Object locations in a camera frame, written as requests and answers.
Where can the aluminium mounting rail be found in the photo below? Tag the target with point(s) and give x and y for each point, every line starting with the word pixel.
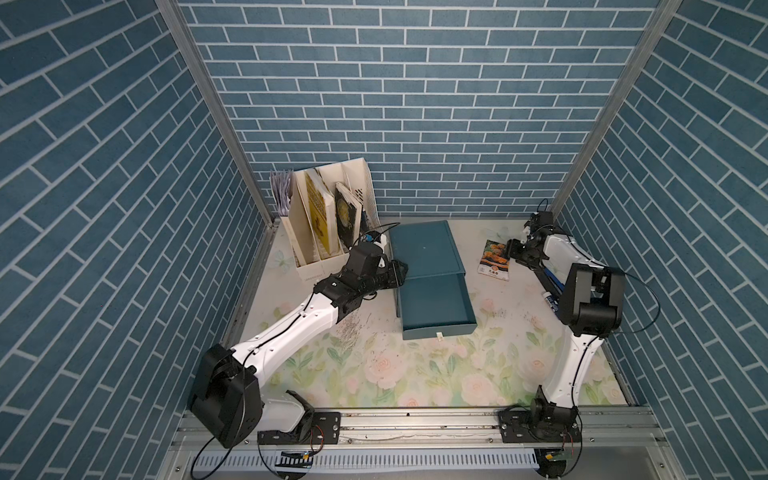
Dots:
pixel 475 427

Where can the small blue white tube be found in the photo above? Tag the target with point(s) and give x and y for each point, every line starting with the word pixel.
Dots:
pixel 552 301

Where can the purple striped folder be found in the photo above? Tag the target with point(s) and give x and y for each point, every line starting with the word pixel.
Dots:
pixel 281 184

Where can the yellow cover book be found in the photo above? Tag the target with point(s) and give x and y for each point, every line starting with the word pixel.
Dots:
pixel 322 216

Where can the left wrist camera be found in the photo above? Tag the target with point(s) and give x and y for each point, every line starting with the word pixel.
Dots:
pixel 377 238

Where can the teal three-drawer cabinet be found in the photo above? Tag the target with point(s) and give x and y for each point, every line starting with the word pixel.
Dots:
pixel 433 301

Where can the floral table mat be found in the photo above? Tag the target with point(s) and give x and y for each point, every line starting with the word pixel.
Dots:
pixel 365 362

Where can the dark sunflower cover book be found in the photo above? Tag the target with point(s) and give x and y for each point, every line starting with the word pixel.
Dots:
pixel 349 211

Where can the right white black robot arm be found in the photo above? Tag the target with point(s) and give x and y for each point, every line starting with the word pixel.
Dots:
pixel 586 296

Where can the orange flower seed bag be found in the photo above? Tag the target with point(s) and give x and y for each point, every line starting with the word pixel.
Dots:
pixel 494 261

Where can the blue stapler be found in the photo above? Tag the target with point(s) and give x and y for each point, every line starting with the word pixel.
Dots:
pixel 552 283

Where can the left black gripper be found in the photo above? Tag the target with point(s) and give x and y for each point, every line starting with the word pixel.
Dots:
pixel 394 278

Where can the black stapler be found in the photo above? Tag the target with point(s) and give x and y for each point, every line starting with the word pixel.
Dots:
pixel 538 271

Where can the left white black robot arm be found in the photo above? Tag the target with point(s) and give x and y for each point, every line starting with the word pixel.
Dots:
pixel 226 394

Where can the white file organizer rack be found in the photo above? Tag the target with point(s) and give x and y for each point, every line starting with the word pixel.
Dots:
pixel 355 174

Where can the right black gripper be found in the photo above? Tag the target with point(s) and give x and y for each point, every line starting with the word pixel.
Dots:
pixel 512 248

